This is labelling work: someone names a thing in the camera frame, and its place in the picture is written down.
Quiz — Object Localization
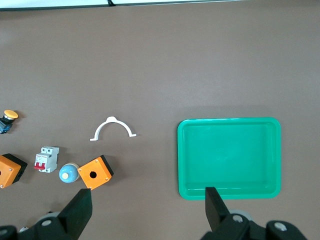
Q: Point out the brown table cover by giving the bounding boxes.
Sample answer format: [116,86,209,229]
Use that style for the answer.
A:
[0,2,320,240]

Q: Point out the green plastic tray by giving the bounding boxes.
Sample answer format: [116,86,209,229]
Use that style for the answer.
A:
[176,116,282,201]

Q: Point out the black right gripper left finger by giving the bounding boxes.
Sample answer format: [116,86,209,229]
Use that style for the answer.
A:
[18,188,93,240]

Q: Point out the small white half-ring clamp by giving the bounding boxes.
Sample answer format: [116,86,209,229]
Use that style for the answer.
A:
[89,116,138,142]

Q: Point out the white circuit breaker red switch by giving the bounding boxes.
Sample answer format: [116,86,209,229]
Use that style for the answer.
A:
[33,145,61,174]

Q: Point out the orange button enclosure box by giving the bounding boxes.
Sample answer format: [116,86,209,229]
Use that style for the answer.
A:
[0,153,28,190]
[77,154,115,192]

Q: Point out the blue dome buzzer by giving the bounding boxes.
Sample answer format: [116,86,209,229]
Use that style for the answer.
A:
[58,162,81,184]

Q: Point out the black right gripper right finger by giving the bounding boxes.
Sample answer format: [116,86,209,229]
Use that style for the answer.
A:
[201,186,308,240]

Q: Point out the orange mushroom push button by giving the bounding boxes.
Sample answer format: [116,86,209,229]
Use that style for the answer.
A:
[0,109,19,135]

